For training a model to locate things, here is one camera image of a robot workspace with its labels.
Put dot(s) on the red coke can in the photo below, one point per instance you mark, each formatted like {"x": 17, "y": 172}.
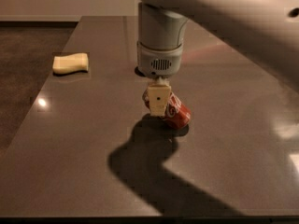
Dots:
{"x": 176, "y": 116}

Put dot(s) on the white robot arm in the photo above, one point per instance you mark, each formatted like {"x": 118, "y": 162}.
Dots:
{"x": 264, "y": 31}

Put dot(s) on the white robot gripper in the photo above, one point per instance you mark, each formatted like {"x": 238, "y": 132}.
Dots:
{"x": 159, "y": 61}

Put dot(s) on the yellow sponge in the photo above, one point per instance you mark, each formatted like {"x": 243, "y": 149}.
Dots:
{"x": 63, "y": 65}

